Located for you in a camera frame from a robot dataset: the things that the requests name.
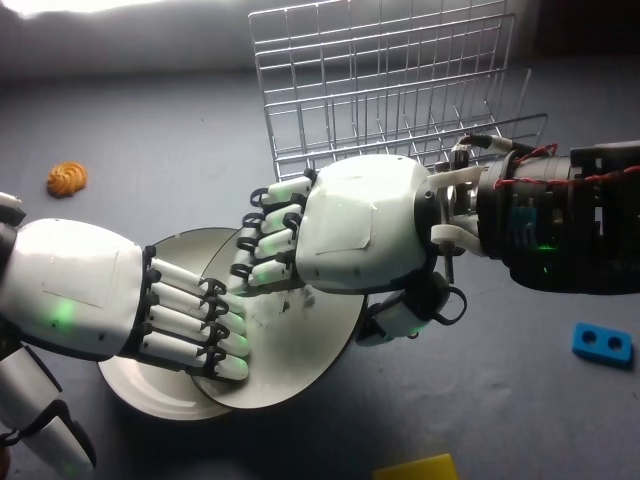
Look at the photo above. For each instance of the orange swirl cookie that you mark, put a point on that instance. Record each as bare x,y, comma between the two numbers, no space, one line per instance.
67,180

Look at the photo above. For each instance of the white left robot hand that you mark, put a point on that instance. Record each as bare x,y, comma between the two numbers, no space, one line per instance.
75,285

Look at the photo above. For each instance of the white plate with black rim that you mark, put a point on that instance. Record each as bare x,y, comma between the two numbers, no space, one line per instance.
290,350
150,395

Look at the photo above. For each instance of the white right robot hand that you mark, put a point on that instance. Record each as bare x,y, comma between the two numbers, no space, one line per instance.
360,220

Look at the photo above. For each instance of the yellow flat block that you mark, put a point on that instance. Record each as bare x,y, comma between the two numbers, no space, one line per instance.
415,470

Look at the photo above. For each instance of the blue block with two holes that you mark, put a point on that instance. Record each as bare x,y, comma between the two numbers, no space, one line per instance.
602,357

